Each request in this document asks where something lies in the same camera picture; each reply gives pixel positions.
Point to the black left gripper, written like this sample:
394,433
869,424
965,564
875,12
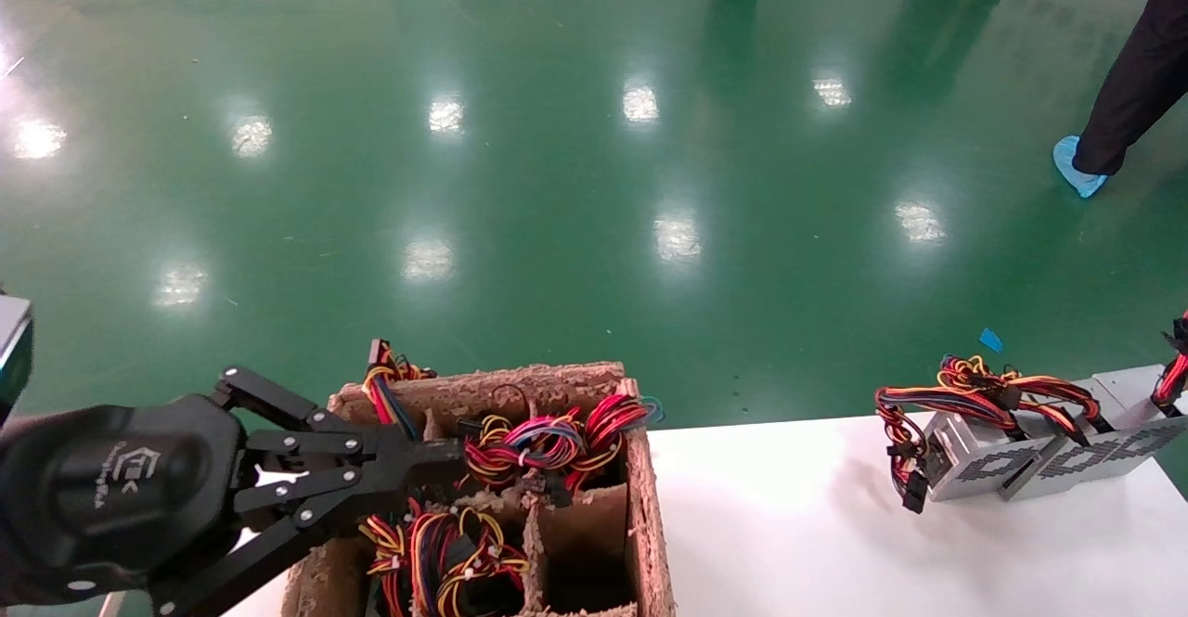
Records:
121,496

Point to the brown cardboard divider box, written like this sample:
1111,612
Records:
650,543

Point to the small blue scrap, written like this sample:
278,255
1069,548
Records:
990,340

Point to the person in black trousers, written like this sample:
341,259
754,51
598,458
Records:
1142,70

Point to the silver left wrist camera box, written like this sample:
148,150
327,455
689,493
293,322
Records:
14,348

